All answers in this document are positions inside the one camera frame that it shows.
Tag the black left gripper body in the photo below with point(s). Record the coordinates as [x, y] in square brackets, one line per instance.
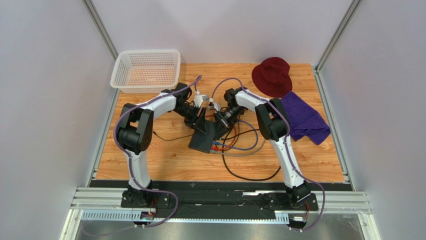
[190, 113]

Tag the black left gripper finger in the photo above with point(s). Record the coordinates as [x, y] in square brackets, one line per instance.
[200, 121]
[193, 124]

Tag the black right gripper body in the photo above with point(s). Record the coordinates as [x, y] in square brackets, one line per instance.
[220, 119]

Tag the black network switch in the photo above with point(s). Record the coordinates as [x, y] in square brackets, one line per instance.
[202, 142]

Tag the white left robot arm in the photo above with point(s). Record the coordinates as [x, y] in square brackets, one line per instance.
[133, 132]

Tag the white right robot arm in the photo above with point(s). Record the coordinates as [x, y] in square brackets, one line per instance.
[274, 126]

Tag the dark red bucket hat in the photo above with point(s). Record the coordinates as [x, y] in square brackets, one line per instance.
[272, 77]

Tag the white plastic basket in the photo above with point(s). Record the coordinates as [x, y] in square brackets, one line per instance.
[146, 71]

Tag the purple cloth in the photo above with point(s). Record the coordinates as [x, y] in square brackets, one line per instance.
[304, 120]

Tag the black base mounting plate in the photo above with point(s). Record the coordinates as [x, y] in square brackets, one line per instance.
[218, 200]

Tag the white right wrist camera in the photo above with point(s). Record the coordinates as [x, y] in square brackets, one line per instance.
[214, 106]

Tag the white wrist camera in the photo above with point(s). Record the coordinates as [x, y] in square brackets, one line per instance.
[214, 106]
[199, 99]

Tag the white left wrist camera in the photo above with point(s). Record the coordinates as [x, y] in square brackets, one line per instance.
[199, 99]

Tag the aluminium frame rail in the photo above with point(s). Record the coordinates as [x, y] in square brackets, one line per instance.
[104, 204]

